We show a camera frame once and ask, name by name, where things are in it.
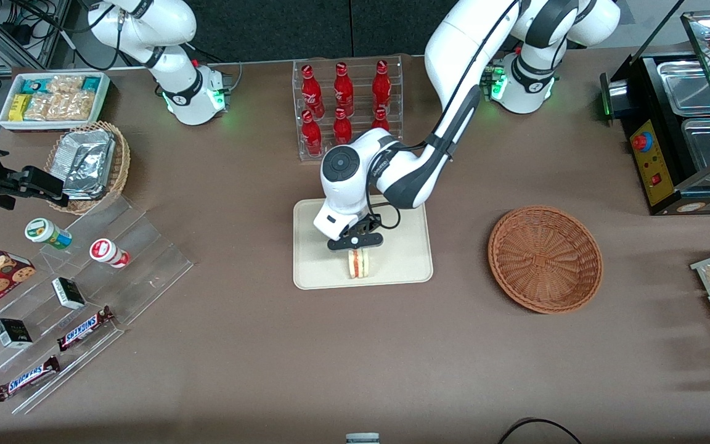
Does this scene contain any black food warmer machine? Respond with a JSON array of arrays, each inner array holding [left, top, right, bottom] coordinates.
[[600, 11, 710, 216]]

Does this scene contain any brown wicker basket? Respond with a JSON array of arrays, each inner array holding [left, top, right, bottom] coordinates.
[[488, 205, 603, 315]]

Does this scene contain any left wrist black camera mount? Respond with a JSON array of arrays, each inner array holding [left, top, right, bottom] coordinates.
[[355, 212, 385, 234]]

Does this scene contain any yellow snack packet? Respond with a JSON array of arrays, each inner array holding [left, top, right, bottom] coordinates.
[[8, 94, 32, 122]]

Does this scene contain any white plastic snack bin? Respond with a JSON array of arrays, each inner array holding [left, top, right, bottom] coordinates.
[[0, 71, 111, 132]]

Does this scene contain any clear cracker bag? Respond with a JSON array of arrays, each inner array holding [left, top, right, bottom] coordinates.
[[50, 91, 97, 121], [22, 94, 54, 121], [47, 75, 84, 94]]

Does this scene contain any cream plastic tray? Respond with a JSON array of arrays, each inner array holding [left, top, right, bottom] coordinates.
[[293, 192, 434, 290]]

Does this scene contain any Snickers chocolate bar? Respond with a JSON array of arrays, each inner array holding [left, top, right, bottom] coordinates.
[[57, 305, 115, 352], [0, 355, 61, 403]]

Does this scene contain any green lid sunflower jar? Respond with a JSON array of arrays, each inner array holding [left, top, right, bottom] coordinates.
[[25, 218, 73, 250]]

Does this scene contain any light wicker basket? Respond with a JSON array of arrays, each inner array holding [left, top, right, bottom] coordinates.
[[44, 120, 132, 215]]

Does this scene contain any clear acrylic tiered shelf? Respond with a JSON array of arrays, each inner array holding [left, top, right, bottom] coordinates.
[[0, 194, 194, 415]]

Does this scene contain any red lid white jar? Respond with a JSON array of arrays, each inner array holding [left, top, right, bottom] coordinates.
[[89, 238, 131, 269]]

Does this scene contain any silver foil packet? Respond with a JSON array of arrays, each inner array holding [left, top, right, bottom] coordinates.
[[59, 128, 116, 200]]

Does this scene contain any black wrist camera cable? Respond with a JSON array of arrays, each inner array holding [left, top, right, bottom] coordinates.
[[367, 139, 454, 230]]

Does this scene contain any aluminium frame structure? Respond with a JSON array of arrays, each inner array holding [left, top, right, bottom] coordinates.
[[0, 0, 75, 70]]

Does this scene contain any black looped cable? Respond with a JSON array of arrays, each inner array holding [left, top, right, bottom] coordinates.
[[497, 417, 584, 444]]

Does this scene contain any clear acrylic bottle rack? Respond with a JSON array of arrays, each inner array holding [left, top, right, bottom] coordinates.
[[292, 54, 404, 162]]

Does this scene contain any small black carton box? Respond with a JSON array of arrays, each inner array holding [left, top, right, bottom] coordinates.
[[51, 277, 86, 310], [0, 318, 33, 350]]

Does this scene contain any triangle sandwich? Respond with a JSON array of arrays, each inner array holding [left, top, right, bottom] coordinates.
[[347, 248, 372, 280]]

